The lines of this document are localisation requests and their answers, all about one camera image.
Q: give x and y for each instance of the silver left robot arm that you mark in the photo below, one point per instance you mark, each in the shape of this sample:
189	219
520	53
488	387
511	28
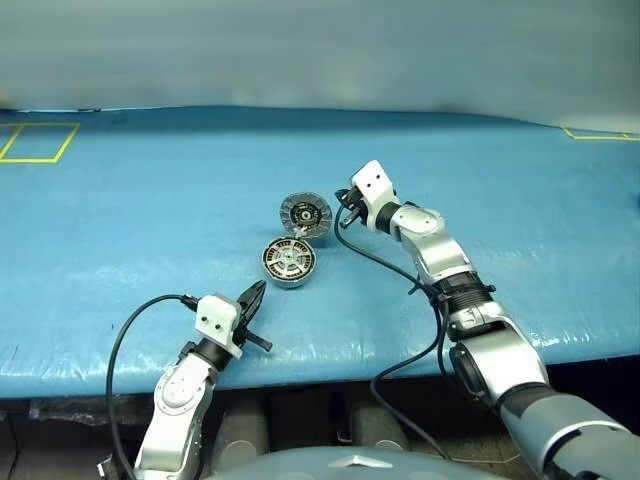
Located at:
177	400

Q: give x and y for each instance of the dark rounded shape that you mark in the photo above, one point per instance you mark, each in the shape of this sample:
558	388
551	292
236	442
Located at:
242	425
380	422

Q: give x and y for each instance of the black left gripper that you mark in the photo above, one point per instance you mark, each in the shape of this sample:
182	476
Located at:
242	334

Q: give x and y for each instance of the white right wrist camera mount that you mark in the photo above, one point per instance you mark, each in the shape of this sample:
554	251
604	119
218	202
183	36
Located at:
376	185

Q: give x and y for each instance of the silver motor stator housing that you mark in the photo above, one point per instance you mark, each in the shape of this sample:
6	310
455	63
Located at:
287	264

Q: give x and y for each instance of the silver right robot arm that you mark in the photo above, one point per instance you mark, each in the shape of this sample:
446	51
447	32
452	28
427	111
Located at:
480	325

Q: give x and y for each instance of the grey robot torso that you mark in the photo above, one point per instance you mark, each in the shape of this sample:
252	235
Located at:
350	462

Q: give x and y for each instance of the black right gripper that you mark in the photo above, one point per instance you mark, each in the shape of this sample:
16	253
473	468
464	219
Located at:
360	207

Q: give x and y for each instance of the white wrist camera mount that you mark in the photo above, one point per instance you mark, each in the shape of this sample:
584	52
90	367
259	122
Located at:
376	185
216	317

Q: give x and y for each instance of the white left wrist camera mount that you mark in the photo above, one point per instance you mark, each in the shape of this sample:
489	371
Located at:
216	317

